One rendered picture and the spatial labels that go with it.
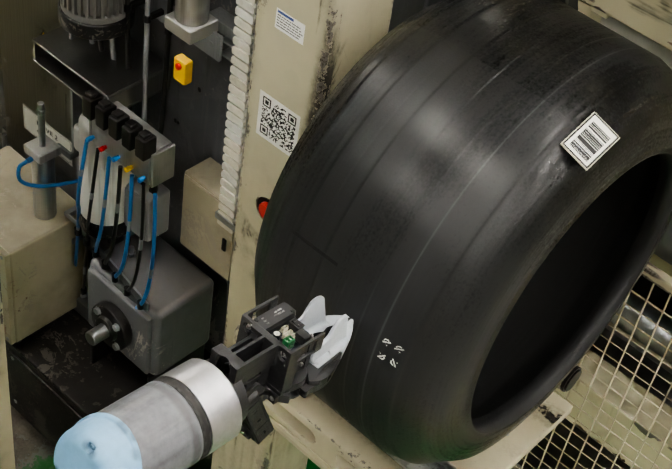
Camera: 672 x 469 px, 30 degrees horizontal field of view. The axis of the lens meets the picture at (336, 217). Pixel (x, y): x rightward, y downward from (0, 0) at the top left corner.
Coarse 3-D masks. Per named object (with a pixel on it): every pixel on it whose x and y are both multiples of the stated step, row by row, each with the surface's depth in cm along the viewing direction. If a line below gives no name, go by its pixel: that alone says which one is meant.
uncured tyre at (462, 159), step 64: (448, 0) 148; (512, 0) 148; (384, 64) 141; (448, 64) 139; (512, 64) 139; (576, 64) 140; (640, 64) 144; (320, 128) 142; (384, 128) 138; (448, 128) 135; (512, 128) 134; (640, 128) 140; (320, 192) 140; (384, 192) 136; (448, 192) 133; (512, 192) 132; (576, 192) 135; (640, 192) 177; (256, 256) 152; (320, 256) 140; (384, 256) 136; (448, 256) 132; (512, 256) 133; (576, 256) 185; (640, 256) 172; (384, 320) 137; (448, 320) 134; (512, 320) 186; (576, 320) 182; (384, 384) 140; (448, 384) 139; (512, 384) 179; (384, 448) 153; (448, 448) 152
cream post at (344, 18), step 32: (288, 0) 155; (320, 0) 151; (352, 0) 152; (384, 0) 158; (256, 32) 162; (320, 32) 154; (352, 32) 157; (384, 32) 163; (256, 64) 165; (288, 64) 161; (320, 64) 157; (352, 64) 161; (256, 96) 169; (288, 96) 164; (320, 96) 160; (256, 160) 175; (256, 192) 179; (256, 224) 182; (224, 448) 221; (256, 448) 213; (288, 448) 217
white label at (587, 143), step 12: (588, 120) 135; (600, 120) 135; (576, 132) 134; (588, 132) 134; (600, 132) 135; (612, 132) 135; (564, 144) 133; (576, 144) 133; (588, 144) 134; (600, 144) 134; (612, 144) 135; (576, 156) 133; (588, 156) 133; (600, 156) 134; (588, 168) 133
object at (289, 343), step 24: (288, 312) 130; (240, 336) 129; (264, 336) 126; (288, 336) 127; (312, 336) 129; (216, 360) 123; (240, 360) 122; (264, 360) 125; (288, 360) 125; (240, 384) 123; (264, 384) 129; (288, 384) 128
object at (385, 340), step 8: (384, 336) 137; (384, 344) 137; (392, 344) 137; (400, 344) 136; (376, 352) 139; (384, 352) 138; (392, 352) 137; (400, 352) 137; (376, 360) 139; (384, 360) 138; (392, 360) 138; (400, 360) 137; (392, 368) 138
